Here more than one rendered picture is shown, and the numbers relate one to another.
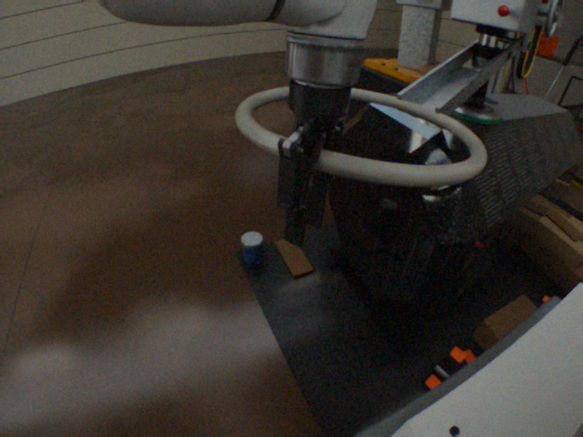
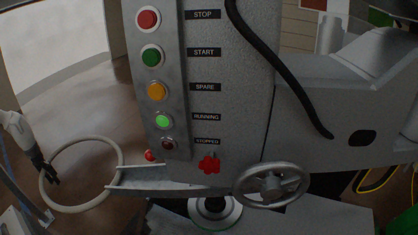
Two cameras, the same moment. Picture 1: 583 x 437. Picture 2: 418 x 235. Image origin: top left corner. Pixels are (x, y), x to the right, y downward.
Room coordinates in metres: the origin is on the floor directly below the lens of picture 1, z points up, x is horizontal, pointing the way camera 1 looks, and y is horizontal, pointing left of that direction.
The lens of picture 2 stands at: (0.76, -0.88, 1.47)
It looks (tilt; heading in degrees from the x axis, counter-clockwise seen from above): 33 degrees down; 48
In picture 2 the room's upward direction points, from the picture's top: 2 degrees counter-clockwise
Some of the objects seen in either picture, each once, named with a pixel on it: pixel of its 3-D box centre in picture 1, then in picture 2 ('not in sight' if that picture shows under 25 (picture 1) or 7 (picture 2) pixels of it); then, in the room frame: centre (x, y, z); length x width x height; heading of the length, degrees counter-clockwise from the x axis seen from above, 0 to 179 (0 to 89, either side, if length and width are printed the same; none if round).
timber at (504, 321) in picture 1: (507, 324); not in sight; (0.61, -0.93, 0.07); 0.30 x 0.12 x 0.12; 111
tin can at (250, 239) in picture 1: (252, 248); not in sight; (1.10, 0.18, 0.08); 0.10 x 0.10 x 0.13
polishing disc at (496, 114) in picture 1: (473, 106); (215, 204); (1.00, -0.64, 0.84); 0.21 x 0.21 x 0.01
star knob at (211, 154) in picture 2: not in sight; (210, 160); (0.91, -0.72, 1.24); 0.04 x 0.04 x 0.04; 40
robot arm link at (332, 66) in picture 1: (323, 59); (31, 149); (0.39, -0.04, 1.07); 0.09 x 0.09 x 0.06
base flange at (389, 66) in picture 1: (414, 69); not in sight; (1.96, -0.77, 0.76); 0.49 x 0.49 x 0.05; 23
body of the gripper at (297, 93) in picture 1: (317, 116); (38, 160); (0.38, -0.03, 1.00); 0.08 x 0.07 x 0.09; 146
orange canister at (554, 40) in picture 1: (547, 45); not in sight; (3.58, -3.14, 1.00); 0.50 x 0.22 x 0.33; 114
